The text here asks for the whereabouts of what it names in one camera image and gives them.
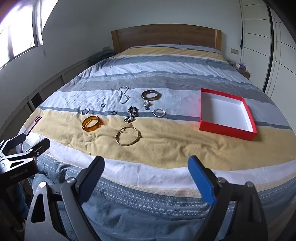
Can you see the wooden headboard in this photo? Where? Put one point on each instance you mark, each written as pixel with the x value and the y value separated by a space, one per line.
pixel 166 34

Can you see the silver charm pendant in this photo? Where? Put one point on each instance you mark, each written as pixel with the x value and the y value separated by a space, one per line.
pixel 146 105

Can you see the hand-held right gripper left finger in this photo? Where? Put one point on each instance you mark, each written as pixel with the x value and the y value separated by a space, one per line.
pixel 92 180

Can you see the amber bangle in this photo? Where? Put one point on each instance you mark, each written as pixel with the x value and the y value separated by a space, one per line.
pixel 92 129

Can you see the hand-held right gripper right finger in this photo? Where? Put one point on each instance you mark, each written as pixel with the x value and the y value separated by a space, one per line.
pixel 201 180

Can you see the pink smartphone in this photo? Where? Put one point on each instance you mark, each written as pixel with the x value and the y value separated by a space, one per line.
pixel 31 127

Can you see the dark brown bangle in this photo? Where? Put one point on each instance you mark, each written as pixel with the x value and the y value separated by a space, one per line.
pixel 150 99

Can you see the striped bed with headboard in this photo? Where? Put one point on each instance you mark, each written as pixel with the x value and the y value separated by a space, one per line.
pixel 161 76

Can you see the wall socket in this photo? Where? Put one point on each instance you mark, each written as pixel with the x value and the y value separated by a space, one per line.
pixel 106 48
pixel 234 51

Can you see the thin gold bangle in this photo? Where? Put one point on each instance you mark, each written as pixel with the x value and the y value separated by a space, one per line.
pixel 139 135

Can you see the window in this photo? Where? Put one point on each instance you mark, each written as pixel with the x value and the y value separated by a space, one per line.
pixel 20 34

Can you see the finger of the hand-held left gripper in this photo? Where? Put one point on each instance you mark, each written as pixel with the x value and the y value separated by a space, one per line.
pixel 13 140
pixel 38 147

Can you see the tissue box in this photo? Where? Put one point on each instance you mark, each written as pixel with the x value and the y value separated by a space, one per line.
pixel 241 66

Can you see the wooden nightstand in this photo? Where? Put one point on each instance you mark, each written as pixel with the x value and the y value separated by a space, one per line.
pixel 245 73

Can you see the white wardrobe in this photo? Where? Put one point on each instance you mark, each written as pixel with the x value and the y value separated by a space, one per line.
pixel 259 46

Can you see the low white wall cabinet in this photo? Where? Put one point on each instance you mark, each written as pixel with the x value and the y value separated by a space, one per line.
pixel 46 88

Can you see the blue cloth bundle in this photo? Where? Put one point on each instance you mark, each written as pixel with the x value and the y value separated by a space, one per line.
pixel 101 58

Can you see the red cardboard box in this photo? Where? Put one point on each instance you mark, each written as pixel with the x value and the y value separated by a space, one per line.
pixel 222 111

